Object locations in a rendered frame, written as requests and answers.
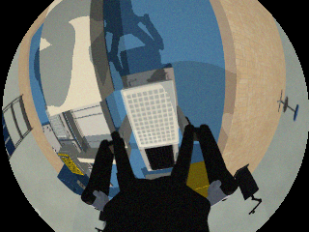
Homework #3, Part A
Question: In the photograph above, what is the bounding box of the yellow open-top bin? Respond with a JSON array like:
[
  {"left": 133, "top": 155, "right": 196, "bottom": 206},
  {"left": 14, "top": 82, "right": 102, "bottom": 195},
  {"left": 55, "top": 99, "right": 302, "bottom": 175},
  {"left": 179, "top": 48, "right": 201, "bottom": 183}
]
[{"left": 186, "top": 161, "right": 210, "bottom": 198}]

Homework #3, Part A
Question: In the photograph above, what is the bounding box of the blue open-top bin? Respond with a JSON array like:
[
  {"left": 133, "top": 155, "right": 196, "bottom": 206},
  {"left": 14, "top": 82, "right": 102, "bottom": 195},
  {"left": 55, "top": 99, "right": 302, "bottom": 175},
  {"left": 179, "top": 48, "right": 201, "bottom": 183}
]
[{"left": 57, "top": 164, "right": 89, "bottom": 195}]

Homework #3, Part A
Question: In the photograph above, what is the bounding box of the blue bench mat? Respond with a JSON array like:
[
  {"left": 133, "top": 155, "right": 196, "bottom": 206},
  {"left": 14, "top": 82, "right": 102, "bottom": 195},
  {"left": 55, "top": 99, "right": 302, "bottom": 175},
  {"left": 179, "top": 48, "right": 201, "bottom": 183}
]
[{"left": 29, "top": 0, "right": 225, "bottom": 144}]

